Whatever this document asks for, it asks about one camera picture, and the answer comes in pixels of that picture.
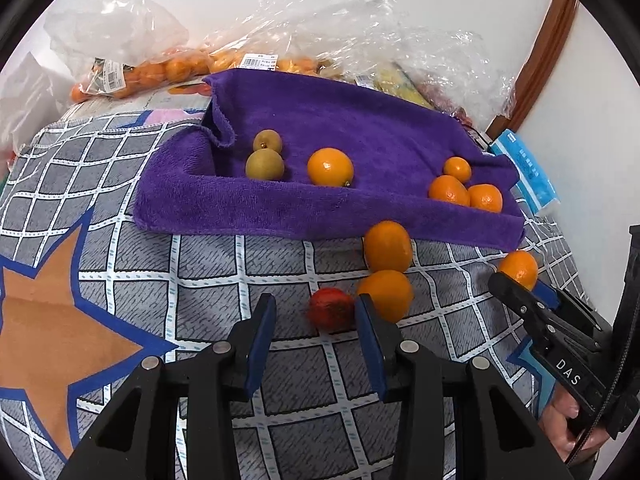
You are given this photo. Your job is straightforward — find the small orange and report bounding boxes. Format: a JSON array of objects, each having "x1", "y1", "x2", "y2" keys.
[
  {"x1": 467, "y1": 184, "x2": 504, "y2": 213},
  {"x1": 497, "y1": 250, "x2": 540, "y2": 291},
  {"x1": 443, "y1": 156, "x2": 473, "y2": 184},
  {"x1": 428, "y1": 175, "x2": 471, "y2": 207}
]

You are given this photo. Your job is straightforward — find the yellow-green round fruit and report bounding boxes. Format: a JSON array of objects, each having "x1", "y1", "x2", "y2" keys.
[
  {"x1": 253, "y1": 129, "x2": 283, "y2": 153},
  {"x1": 245, "y1": 148, "x2": 286, "y2": 181}
]

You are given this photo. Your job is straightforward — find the purple towel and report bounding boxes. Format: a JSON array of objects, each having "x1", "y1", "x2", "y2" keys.
[{"x1": 132, "y1": 69, "x2": 526, "y2": 252}]

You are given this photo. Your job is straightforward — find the clear plastic bag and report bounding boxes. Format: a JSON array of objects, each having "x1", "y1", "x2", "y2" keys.
[
  {"x1": 42, "y1": 0, "x2": 191, "y2": 106},
  {"x1": 202, "y1": 0, "x2": 401, "y2": 81},
  {"x1": 345, "y1": 10, "x2": 518, "y2": 131}
]

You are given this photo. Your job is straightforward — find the grey grid printed blanket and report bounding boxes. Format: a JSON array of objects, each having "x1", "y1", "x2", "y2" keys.
[{"x1": 0, "y1": 107, "x2": 596, "y2": 480}]

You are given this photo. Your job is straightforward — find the blue tissue packet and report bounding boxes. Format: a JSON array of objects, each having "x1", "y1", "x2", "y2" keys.
[{"x1": 489, "y1": 129, "x2": 560, "y2": 213}]

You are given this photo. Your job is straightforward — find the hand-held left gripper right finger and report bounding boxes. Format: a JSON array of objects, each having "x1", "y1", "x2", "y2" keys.
[{"x1": 354, "y1": 292, "x2": 571, "y2": 480}]

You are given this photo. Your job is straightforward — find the red round fruit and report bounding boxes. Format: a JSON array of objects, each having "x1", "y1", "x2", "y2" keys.
[{"x1": 307, "y1": 287, "x2": 357, "y2": 332}]

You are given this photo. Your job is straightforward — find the person's right hand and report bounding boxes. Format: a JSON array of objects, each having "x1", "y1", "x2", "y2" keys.
[{"x1": 537, "y1": 387, "x2": 612, "y2": 467}]

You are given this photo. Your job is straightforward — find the brown wooden door frame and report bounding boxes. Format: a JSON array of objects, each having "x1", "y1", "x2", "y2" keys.
[{"x1": 487, "y1": 0, "x2": 581, "y2": 136}]

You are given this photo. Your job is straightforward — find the large orange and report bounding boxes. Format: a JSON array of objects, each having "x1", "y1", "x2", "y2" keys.
[
  {"x1": 306, "y1": 147, "x2": 355, "y2": 188},
  {"x1": 363, "y1": 220, "x2": 414, "y2": 274},
  {"x1": 356, "y1": 270, "x2": 415, "y2": 323}
]

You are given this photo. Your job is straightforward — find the pile of bagged oranges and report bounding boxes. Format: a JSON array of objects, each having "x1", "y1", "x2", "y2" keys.
[
  {"x1": 210, "y1": 50, "x2": 333, "y2": 78},
  {"x1": 70, "y1": 47, "x2": 213, "y2": 103}
]

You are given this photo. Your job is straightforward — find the bagged yellow fruit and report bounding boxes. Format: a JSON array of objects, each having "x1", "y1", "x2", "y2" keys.
[{"x1": 372, "y1": 62, "x2": 433, "y2": 108}]

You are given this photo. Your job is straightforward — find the bagged dark red fruit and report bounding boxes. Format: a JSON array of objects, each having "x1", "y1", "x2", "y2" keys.
[{"x1": 420, "y1": 80, "x2": 473, "y2": 126}]

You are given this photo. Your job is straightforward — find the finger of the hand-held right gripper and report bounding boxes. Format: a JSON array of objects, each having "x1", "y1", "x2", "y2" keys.
[
  {"x1": 534, "y1": 281, "x2": 612, "y2": 343},
  {"x1": 487, "y1": 271, "x2": 592, "y2": 361}
]

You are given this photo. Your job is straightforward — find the black cable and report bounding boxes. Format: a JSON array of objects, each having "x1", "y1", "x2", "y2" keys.
[{"x1": 462, "y1": 122, "x2": 496, "y2": 153}]

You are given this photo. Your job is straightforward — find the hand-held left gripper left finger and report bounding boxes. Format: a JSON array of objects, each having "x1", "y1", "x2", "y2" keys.
[{"x1": 57, "y1": 292, "x2": 278, "y2": 480}]

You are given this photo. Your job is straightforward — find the white plastic bag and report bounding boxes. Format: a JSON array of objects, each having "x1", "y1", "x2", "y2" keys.
[{"x1": 0, "y1": 50, "x2": 68, "y2": 161}]

